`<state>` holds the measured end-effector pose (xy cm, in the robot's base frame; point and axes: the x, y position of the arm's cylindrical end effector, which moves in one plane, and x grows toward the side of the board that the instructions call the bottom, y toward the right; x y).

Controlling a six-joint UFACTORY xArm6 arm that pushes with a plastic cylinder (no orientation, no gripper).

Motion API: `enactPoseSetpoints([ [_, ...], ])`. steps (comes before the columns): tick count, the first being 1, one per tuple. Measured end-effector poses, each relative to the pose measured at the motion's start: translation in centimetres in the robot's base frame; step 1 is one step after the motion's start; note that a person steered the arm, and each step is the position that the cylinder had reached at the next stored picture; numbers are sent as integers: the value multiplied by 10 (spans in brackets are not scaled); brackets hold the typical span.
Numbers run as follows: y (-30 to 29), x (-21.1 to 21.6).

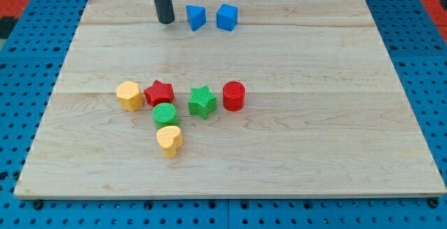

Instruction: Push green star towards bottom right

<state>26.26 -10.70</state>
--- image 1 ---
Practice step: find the green star block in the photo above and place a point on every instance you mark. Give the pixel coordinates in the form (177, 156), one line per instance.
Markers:
(202, 102)

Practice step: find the red star block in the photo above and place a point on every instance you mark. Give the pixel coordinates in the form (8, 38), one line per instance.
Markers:
(159, 92)

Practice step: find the red cylinder block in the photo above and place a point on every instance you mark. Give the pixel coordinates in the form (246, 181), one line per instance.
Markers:
(233, 95)

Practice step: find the green cylinder block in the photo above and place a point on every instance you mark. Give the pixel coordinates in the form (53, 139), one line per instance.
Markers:
(165, 114)

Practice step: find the yellow heart block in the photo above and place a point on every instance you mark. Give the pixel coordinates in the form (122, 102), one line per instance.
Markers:
(170, 139)

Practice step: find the blue cube block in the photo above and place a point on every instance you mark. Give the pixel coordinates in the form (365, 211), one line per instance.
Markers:
(227, 17)

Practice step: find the blue triangular prism block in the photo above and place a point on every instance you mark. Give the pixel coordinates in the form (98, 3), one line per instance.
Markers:
(196, 16)

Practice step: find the yellow hexagon block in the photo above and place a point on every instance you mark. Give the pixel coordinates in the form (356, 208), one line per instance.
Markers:
(129, 96)

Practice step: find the light wooden board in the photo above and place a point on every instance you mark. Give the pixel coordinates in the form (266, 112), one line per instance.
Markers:
(325, 115)

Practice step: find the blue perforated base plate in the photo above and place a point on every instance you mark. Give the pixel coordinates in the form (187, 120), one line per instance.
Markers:
(30, 63)

